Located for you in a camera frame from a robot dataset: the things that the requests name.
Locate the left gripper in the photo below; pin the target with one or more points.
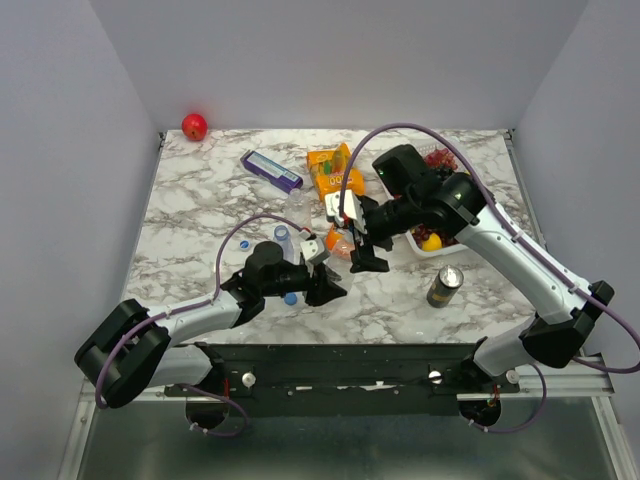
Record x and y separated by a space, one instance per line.
319 290

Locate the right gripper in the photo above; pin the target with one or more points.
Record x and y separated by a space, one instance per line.
363 257

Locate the clear small plastic bottle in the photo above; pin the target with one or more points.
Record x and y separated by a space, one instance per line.
342 249

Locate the plain blue bottle cap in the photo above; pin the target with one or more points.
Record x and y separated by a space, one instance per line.
290 299

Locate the blue tinted plastic bottle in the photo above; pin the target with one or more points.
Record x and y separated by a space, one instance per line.
282 236

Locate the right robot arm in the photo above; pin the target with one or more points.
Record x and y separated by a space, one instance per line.
566 306

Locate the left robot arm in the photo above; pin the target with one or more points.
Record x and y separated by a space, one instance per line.
131 349

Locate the clear crushed plastic bottle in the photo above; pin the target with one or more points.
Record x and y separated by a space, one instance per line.
297 209

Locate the orange razor box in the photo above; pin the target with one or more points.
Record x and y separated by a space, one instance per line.
333 236

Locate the dark purple grape bunch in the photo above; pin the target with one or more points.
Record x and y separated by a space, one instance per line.
420 232

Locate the yellow lemon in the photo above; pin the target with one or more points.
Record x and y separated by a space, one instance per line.
432 243

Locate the black drink can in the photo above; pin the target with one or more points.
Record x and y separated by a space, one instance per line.
445 285

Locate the orange yellow snack pack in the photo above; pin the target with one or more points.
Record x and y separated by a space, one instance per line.
326 169

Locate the black grape bunch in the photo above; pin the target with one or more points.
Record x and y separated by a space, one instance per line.
444 172

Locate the purple rectangular box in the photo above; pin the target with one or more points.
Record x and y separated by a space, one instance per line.
278 176

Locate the white plastic basket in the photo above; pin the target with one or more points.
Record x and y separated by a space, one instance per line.
423 149

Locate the red grape bunch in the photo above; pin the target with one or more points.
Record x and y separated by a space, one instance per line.
441 158

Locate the red apple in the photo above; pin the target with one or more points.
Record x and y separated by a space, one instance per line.
194 127

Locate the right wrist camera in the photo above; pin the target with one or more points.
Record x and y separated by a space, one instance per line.
342 209

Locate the black base frame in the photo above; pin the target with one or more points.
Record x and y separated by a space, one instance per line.
347 380

